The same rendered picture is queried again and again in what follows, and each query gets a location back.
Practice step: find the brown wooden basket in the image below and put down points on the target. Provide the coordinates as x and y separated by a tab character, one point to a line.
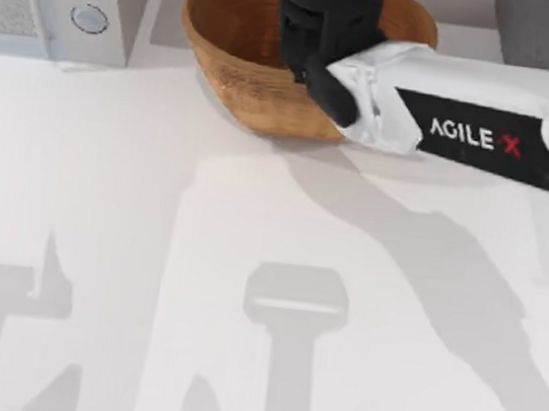
239	77

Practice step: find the round microwave knob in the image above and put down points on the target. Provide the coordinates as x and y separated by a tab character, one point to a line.
89	18

